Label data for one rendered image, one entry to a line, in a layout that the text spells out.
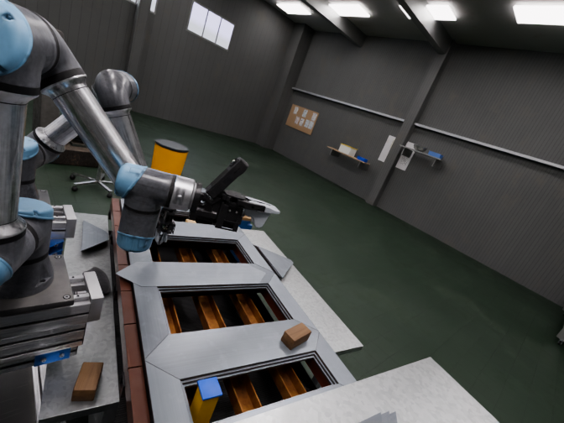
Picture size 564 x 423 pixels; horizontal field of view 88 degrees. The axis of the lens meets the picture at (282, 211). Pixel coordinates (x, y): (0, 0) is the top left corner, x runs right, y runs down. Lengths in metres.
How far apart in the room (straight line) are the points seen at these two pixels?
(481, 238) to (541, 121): 3.04
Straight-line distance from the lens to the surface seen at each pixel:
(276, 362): 1.25
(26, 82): 0.69
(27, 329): 1.09
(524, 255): 9.07
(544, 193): 9.05
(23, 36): 0.66
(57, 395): 1.25
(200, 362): 1.13
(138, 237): 0.71
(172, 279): 1.43
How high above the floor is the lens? 1.68
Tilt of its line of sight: 18 degrees down
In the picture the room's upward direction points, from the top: 21 degrees clockwise
